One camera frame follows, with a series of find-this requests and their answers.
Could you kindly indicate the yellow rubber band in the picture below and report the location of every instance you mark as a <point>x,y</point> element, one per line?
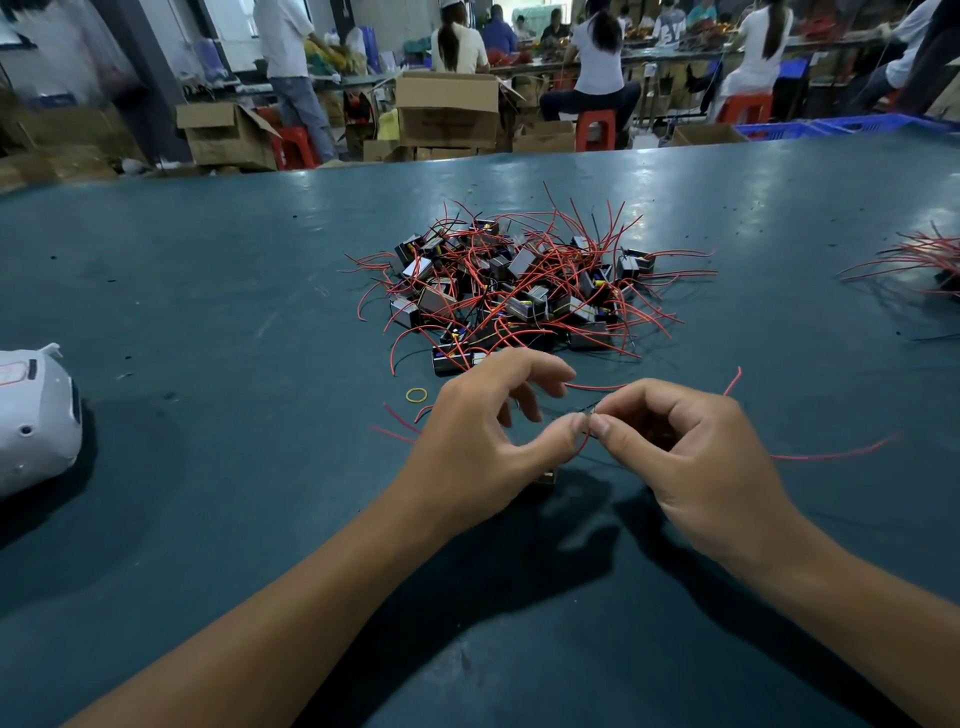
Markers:
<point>407,395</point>

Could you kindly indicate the white plastic shell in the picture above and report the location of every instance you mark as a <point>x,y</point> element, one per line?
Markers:
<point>38,420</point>

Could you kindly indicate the shallow cardboard box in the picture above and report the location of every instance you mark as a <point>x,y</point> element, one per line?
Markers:
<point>705,134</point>

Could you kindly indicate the blue plastic crate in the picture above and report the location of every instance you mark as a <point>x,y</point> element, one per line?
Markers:
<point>893,123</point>
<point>780,131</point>

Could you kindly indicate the single black electronic component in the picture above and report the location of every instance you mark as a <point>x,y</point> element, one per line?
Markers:
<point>834,452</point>

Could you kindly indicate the person's left forearm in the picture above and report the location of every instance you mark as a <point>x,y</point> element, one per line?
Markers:
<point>255,638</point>

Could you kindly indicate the low cardboard box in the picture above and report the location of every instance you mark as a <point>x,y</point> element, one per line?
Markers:
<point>543,138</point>

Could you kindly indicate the red plastic stool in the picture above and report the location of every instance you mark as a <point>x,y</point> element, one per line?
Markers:
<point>596,131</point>
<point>743,108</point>
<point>299,147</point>

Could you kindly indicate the person's left hand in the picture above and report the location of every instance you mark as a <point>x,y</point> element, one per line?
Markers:
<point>488,450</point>

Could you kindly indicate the large closed cardboard box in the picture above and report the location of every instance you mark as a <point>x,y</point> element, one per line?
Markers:
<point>447,110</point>

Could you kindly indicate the open cardboard box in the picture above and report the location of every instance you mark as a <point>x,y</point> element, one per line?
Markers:
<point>228,138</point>

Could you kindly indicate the person's right hand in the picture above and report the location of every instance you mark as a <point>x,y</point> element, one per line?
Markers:
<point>698,465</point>

